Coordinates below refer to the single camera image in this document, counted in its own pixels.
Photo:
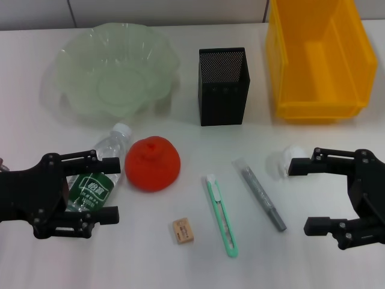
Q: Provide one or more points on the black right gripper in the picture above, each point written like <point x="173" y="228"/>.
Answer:
<point x="371" y="186"/>

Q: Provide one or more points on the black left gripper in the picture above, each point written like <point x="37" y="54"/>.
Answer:
<point x="30" y="195"/>

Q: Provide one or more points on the clear bottle with green label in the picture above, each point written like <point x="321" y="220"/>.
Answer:
<point x="90" y="189"/>

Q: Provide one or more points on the white paper ball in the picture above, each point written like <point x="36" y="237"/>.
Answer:
<point x="293" y="152"/>

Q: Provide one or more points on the red-orange knitted orange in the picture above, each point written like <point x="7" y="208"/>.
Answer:
<point x="153" y="168"/>

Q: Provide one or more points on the tan eraser block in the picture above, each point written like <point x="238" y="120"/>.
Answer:
<point x="183" y="231"/>

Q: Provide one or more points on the mint green utility knife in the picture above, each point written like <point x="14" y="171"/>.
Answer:
<point x="221" y="210"/>

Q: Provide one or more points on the grey marker pen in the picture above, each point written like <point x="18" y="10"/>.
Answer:
<point x="261" y="197"/>

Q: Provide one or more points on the translucent green fruit plate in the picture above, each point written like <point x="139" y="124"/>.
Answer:
<point x="90" y="66"/>

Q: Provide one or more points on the black mesh pen holder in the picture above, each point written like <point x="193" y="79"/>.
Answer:
<point x="224" y="102"/>

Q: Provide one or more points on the yellow plastic bin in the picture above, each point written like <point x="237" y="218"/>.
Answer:
<point x="325" y="69"/>

